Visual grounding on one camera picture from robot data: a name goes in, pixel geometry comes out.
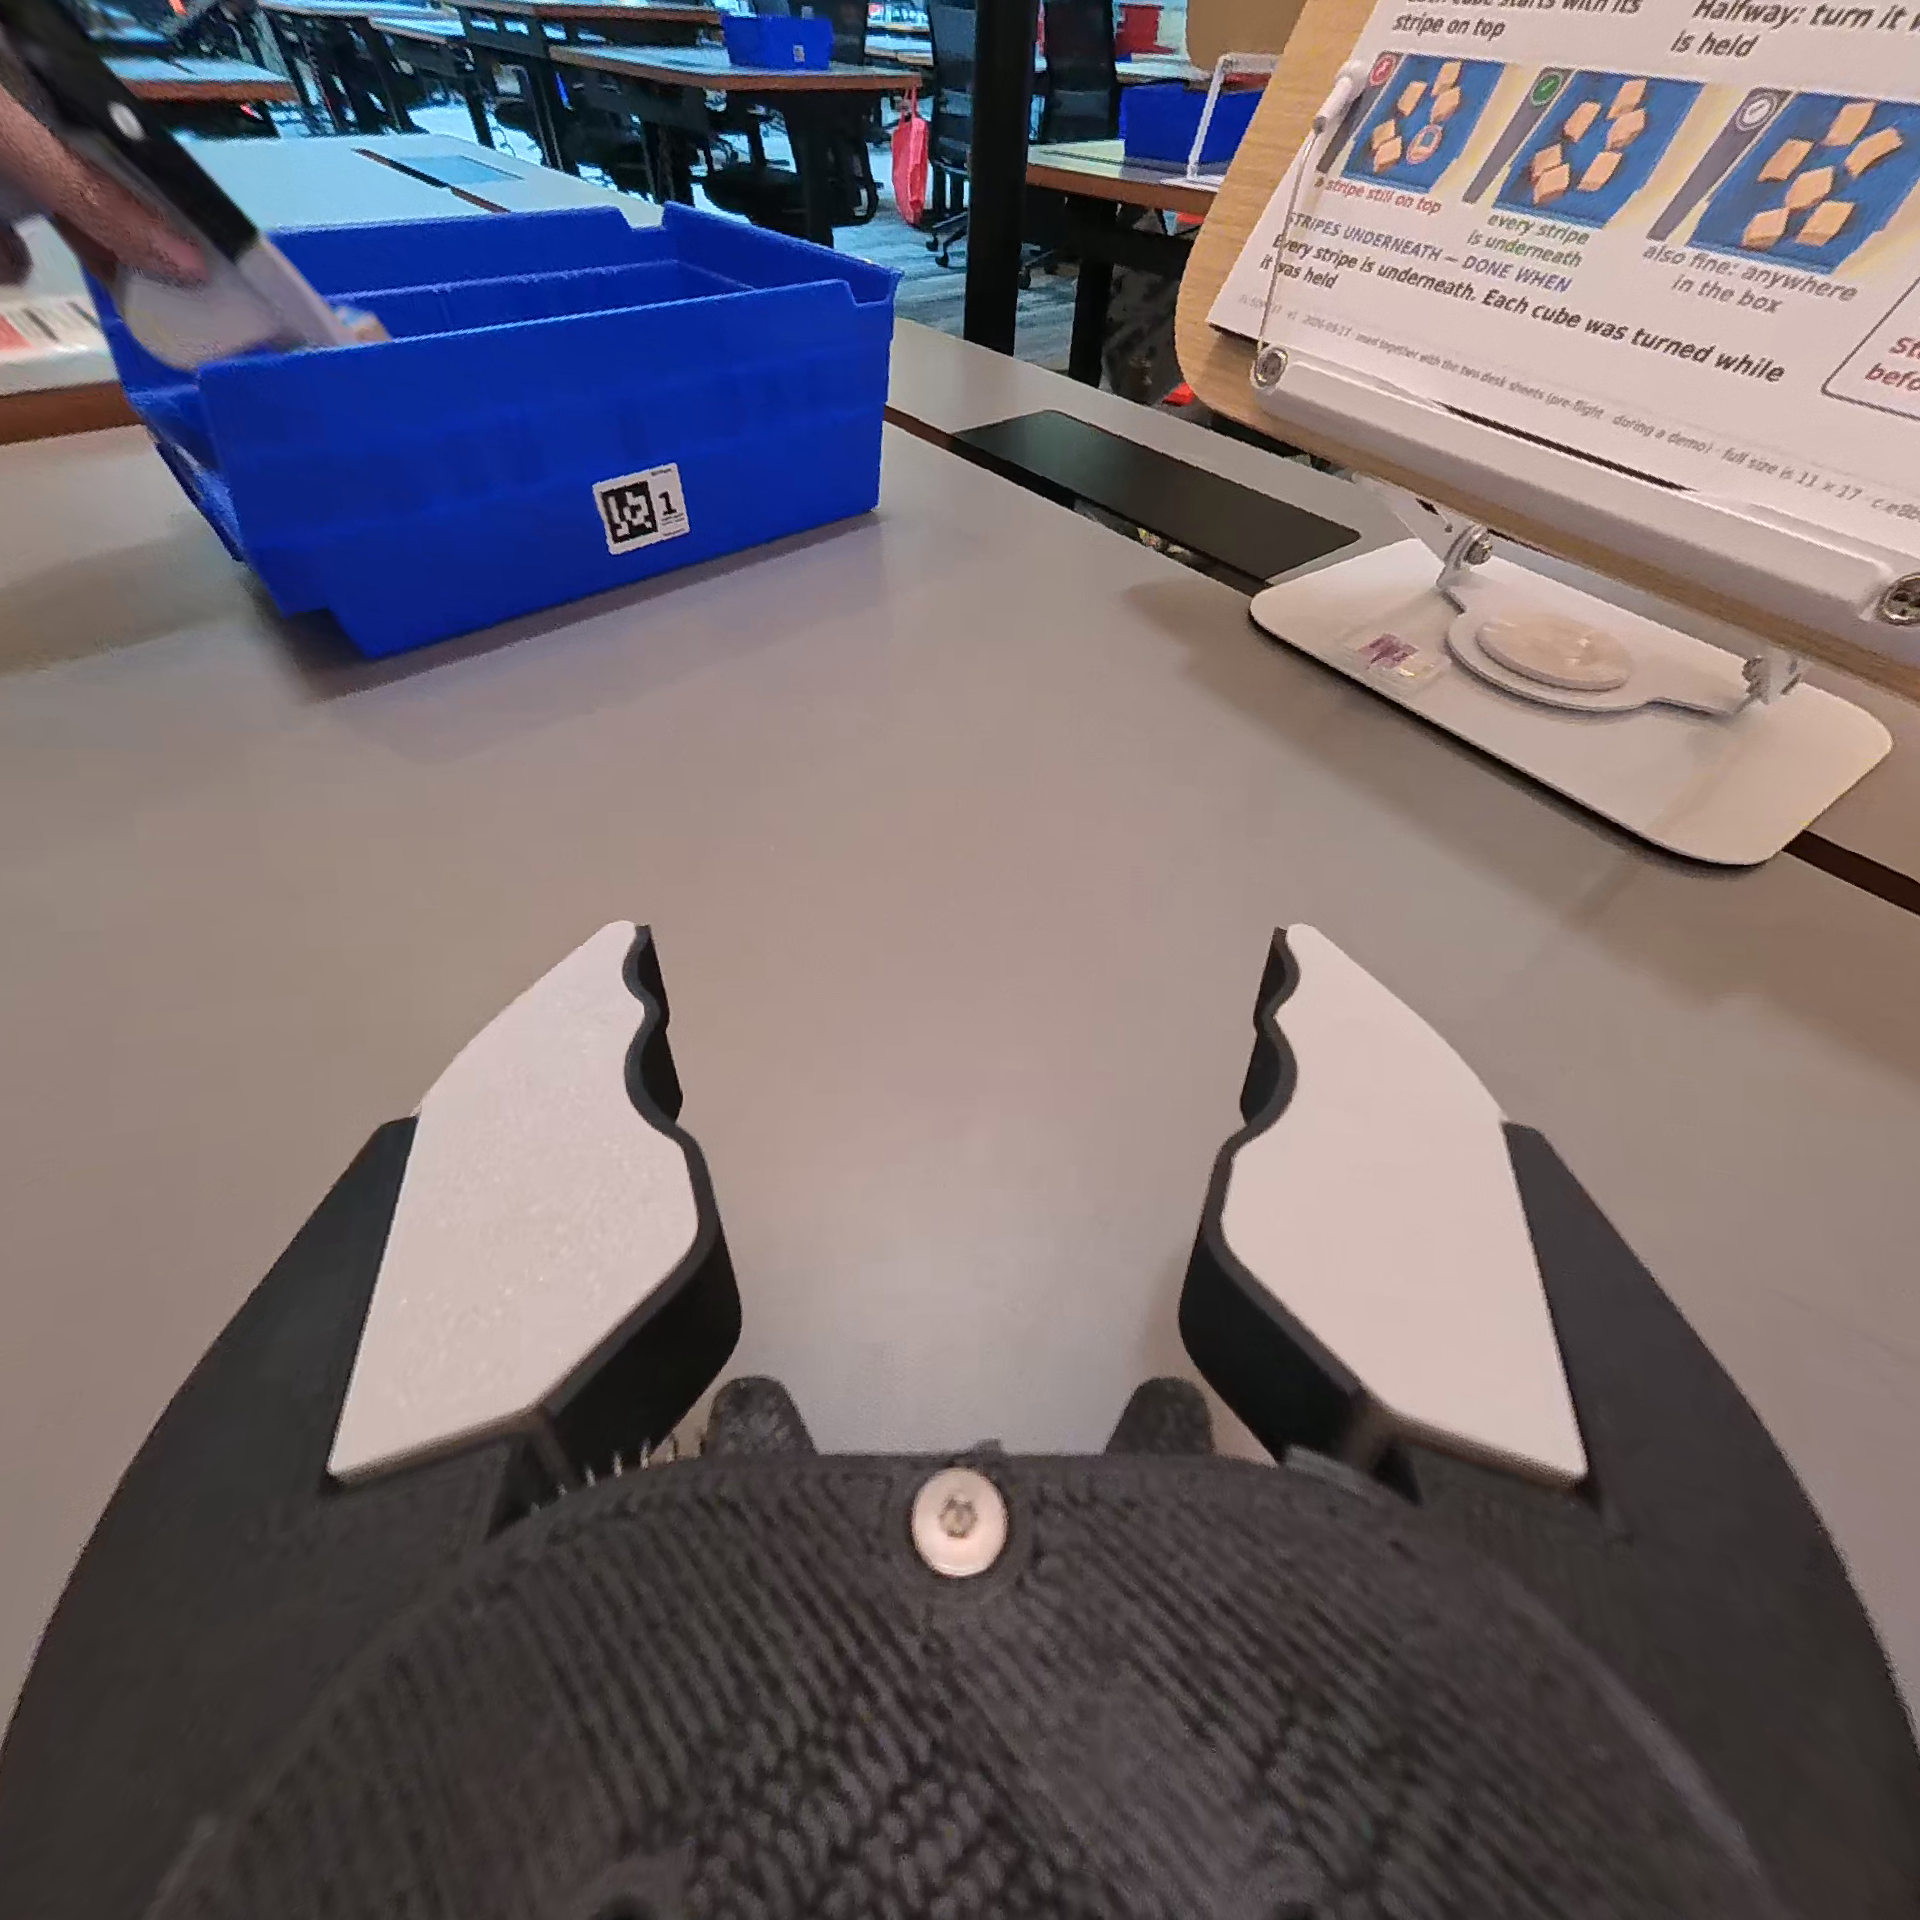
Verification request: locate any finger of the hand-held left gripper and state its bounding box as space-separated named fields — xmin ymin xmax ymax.
xmin=121 ymin=243 xmax=394 ymax=372

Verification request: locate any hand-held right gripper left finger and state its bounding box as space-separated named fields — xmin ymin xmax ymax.
xmin=328 ymin=921 xmax=744 ymax=1485

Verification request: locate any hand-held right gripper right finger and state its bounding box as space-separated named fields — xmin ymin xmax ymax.
xmin=1180 ymin=921 xmax=1591 ymax=1488

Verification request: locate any blue bin with tag sticker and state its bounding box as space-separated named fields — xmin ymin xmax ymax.
xmin=88 ymin=205 xmax=903 ymax=658

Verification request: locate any person's left hand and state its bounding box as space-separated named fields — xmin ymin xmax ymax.
xmin=0 ymin=82 xmax=212 ymax=286

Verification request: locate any red-label paper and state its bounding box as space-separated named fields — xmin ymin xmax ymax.
xmin=0 ymin=292 xmax=113 ymax=361

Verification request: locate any instruction board on wooden stand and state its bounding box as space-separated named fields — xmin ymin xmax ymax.
xmin=1173 ymin=0 xmax=1920 ymax=870

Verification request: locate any row of wooden-top desks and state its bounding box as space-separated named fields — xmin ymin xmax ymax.
xmin=88 ymin=0 xmax=1248 ymax=385

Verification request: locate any group of black office chairs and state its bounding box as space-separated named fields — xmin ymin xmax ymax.
xmin=692 ymin=0 xmax=1142 ymax=272

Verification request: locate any black pillar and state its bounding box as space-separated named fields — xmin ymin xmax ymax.
xmin=966 ymin=0 xmax=1040 ymax=355

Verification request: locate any printed instruction sheet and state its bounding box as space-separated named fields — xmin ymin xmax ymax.
xmin=1206 ymin=0 xmax=1920 ymax=499

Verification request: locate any black desk cable cover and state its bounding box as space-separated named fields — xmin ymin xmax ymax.
xmin=949 ymin=411 xmax=1362 ymax=589

